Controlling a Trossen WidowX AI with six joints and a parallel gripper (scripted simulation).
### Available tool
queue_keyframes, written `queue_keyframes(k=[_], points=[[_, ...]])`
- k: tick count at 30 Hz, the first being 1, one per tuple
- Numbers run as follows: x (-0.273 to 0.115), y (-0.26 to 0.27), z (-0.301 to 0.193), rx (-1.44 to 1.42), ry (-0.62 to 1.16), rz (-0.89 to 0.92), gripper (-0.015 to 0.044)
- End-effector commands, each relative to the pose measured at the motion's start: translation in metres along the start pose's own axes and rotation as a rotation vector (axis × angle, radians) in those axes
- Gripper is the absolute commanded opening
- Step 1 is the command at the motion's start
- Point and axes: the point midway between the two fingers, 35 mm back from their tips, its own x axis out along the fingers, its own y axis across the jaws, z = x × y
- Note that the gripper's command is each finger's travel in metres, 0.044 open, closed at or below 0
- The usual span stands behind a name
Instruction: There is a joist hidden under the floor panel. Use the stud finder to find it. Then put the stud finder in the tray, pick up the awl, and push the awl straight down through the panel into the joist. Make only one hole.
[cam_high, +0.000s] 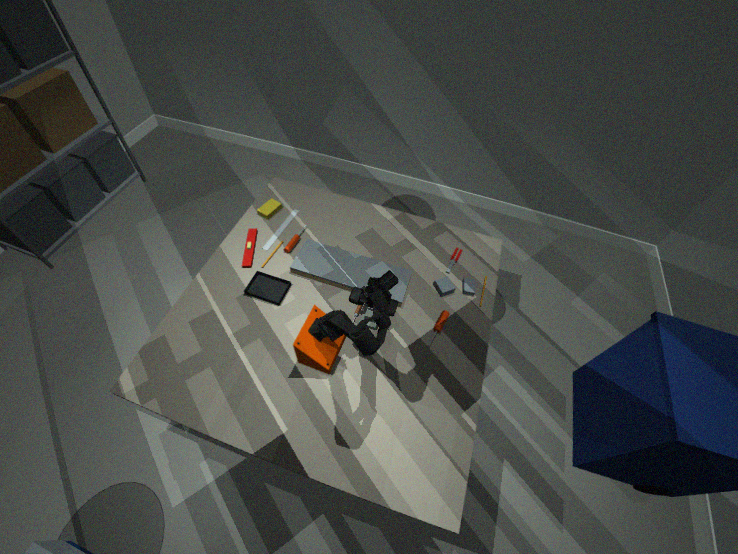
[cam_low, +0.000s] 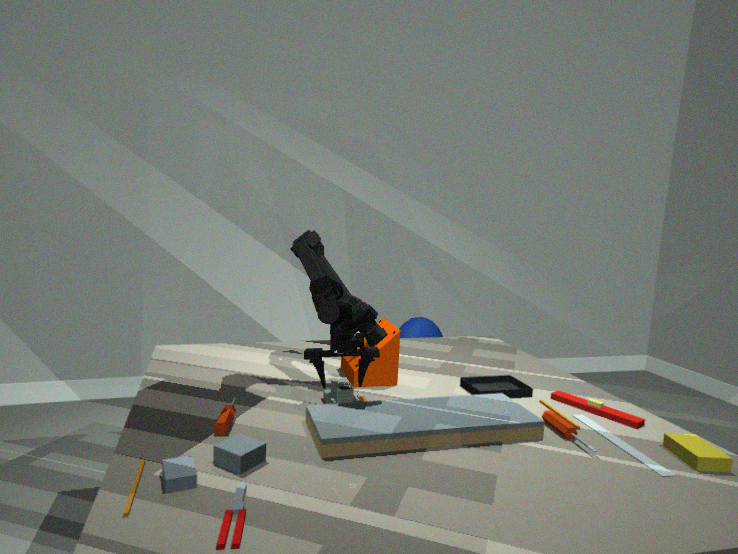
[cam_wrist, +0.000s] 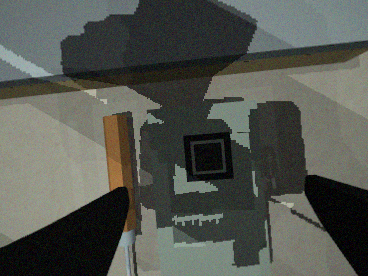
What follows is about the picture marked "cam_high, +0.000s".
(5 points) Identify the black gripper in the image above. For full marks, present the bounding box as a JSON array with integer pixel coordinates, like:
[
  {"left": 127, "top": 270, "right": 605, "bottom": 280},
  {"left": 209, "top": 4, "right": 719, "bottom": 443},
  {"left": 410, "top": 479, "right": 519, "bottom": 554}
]
[{"left": 349, "top": 287, "right": 398, "bottom": 316}]

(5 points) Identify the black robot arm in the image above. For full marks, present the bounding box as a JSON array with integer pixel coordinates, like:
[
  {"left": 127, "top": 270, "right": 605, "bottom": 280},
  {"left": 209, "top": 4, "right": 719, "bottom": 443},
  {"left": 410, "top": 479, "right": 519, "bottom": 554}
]
[{"left": 308, "top": 270, "right": 399, "bottom": 356}]

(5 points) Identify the yellow rectangular block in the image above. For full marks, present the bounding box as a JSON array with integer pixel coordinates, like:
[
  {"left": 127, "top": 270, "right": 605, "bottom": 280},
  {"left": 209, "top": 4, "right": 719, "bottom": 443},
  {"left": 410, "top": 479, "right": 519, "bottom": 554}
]
[{"left": 257, "top": 198, "right": 283, "bottom": 220}]

